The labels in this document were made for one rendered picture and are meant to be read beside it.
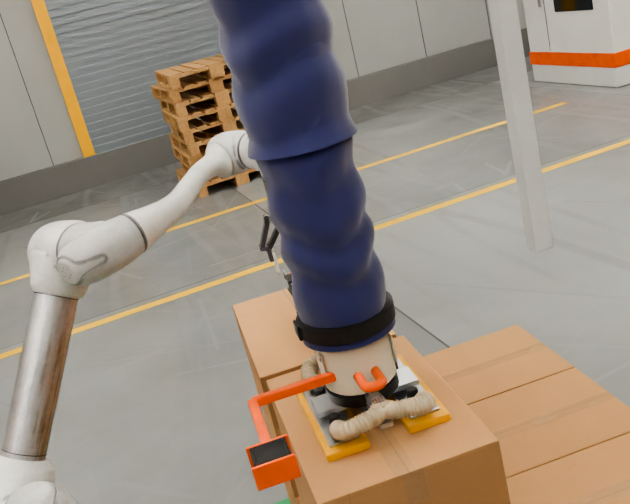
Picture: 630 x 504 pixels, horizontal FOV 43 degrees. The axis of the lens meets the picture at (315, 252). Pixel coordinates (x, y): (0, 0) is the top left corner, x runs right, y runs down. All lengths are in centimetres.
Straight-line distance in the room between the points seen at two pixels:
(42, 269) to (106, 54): 903
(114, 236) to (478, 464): 92
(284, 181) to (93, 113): 933
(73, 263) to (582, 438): 147
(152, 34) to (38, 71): 151
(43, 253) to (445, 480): 102
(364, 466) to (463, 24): 1106
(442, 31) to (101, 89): 497
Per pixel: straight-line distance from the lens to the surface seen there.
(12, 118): 1103
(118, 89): 1092
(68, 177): 1097
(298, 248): 169
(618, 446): 240
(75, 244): 180
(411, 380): 192
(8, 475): 196
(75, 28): 1086
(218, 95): 859
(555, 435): 246
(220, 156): 217
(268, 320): 256
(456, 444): 176
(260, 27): 158
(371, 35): 1188
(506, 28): 487
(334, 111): 164
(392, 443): 180
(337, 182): 166
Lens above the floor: 193
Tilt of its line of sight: 19 degrees down
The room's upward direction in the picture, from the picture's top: 14 degrees counter-clockwise
